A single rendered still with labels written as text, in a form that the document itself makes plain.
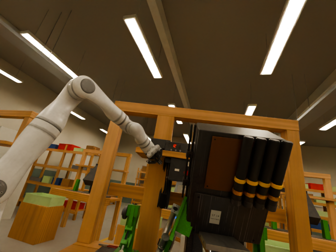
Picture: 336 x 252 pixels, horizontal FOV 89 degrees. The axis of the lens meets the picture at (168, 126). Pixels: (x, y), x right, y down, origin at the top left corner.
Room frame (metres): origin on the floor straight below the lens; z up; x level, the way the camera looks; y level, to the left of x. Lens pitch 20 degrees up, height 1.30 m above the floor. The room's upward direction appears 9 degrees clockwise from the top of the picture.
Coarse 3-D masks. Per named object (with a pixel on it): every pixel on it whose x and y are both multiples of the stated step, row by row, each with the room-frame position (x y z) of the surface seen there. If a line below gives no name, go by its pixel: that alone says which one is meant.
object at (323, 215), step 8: (312, 184) 6.48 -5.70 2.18; (320, 184) 6.41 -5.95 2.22; (320, 192) 6.34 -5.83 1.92; (280, 200) 7.13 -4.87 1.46; (312, 200) 6.51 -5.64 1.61; (320, 200) 6.43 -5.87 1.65; (280, 208) 7.14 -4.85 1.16; (320, 216) 6.41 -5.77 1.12; (280, 224) 7.16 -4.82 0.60; (312, 224) 6.54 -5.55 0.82; (320, 224) 6.47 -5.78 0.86; (328, 224) 6.37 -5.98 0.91; (320, 232) 6.39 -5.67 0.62
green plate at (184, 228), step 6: (186, 198) 0.91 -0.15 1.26; (186, 204) 0.92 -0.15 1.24; (180, 210) 0.91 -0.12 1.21; (180, 216) 0.92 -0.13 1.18; (174, 222) 0.97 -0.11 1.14; (180, 222) 0.92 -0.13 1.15; (186, 222) 0.92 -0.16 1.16; (174, 228) 0.91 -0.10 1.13; (180, 228) 0.92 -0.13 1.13; (186, 228) 0.92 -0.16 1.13; (186, 234) 0.92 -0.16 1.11
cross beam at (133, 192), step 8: (112, 184) 1.42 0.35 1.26; (120, 184) 1.42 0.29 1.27; (112, 192) 1.42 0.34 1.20; (120, 192) 1.42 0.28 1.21; (128, 192) 1.41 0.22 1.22; (136, 192) 1.40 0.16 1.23; (176, 192) 1.37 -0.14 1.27; (176, 200) 1.37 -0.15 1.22; (272, 216) 1.30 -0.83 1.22; (280, 216) 1.30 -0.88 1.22
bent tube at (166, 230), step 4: (176, 204) 1.02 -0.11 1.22; (172, 208) 1.00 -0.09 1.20; (176, 208) 1.02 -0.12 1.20; (172, 212) 0.99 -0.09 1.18; (176, 212) 0.99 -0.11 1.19; (172, 216) 1.03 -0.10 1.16; (168, 220) 1.06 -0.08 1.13; (172, 220) 1.05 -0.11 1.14; (168, 224) 1.06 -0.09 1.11; (164, 228) 1.07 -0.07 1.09; (168, 228) 1.06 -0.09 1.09; (164, 232) 1.05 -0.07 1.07; (168, 232) 1.06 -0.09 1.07
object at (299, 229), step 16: (112, 128) 1.34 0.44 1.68; (160, 128) 1.30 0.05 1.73; (112, 144) 1.34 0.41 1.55; (112, 160) 1.38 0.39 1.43; (96, 176) 1.35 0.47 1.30; (160, 176) 1.30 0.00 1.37; (288, 176) 1.23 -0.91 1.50; (96, 192) 1.34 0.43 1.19; (144, 192) 1.31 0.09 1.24; (288, 192) 1.25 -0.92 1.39; (304, 192) 1.20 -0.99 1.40; (96, 208) 1.34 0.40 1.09; (144, 208) 1.31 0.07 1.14; (160, 208) 1.30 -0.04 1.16; (288, 208) 1.26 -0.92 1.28; (304, 208) 1.20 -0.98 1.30; (96, 224) 1.38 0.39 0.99; (144, 224) 1.30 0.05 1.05; (288, 224) 1.28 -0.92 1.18; (304, 224) 1.20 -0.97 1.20; (80, 240) 1.34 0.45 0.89; (144, 240) 1.30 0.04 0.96; (304, 240) 1.20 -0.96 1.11
